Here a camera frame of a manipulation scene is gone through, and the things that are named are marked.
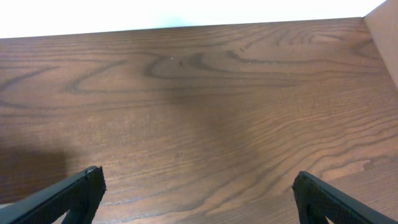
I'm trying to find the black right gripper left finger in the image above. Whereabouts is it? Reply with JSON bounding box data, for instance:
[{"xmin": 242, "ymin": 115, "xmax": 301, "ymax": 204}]
[{"xmin": 1, "ymin": 166, "xmax": 106, "ymax": 224}]

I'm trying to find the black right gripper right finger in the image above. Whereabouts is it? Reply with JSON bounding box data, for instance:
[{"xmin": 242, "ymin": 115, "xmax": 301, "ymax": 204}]
[{"xmin": 292, "ymin": 171, "xmax": 397, "ymax": 224}]

